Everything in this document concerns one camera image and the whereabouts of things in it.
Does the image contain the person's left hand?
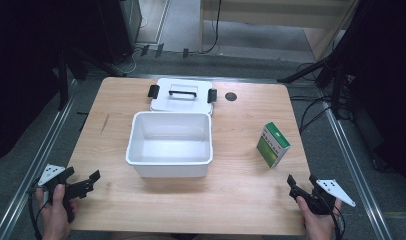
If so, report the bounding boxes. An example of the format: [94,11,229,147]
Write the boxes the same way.
[34,183,80,240]

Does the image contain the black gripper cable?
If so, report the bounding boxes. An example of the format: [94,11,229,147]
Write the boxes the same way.
[330,203,347,240]
[26,185,54,240]

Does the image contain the dark curtain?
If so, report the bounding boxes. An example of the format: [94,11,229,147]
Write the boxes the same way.
[0,0,102,165]
[327,0,406,184]

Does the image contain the black hanging cable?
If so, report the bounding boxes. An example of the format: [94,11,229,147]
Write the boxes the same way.
[202,0,223,55]

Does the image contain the white lid with black handle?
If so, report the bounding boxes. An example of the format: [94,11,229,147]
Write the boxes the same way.
[147,77,218,116]

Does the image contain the black tripod stand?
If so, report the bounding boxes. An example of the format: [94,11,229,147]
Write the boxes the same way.
[276,53,353,120]

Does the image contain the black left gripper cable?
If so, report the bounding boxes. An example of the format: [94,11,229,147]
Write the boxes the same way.
[26,185,54,240]

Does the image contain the person's right hand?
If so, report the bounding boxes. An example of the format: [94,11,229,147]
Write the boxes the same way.
[295,195,343,240]

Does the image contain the white floor cable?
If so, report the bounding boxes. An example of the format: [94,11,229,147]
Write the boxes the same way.
[121,13,149,75]

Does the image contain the white plastic storage box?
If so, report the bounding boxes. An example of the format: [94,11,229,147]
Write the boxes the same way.
[125,110,214,179]

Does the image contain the black floor cables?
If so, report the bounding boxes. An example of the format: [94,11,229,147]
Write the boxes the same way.
[288,61,355,135]

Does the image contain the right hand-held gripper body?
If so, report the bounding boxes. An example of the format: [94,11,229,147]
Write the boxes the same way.
[288,178,357,216]

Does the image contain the green and white carton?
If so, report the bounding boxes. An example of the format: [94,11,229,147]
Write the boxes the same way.
[255,121,292,169]

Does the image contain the black computer tower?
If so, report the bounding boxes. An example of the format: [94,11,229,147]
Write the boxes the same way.
[96,0,143,66]

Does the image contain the metal floor rail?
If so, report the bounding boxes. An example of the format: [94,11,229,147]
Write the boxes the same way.
[0,78,81,240]
[317,87,396,240]

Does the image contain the black stand leg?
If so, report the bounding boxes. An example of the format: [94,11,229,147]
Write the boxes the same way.
[56,49,70,112]

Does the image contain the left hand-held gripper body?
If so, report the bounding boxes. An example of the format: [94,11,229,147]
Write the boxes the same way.
[37,163,95,224]

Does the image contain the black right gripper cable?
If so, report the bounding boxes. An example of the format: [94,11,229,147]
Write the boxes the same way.
[330,203,347,240]

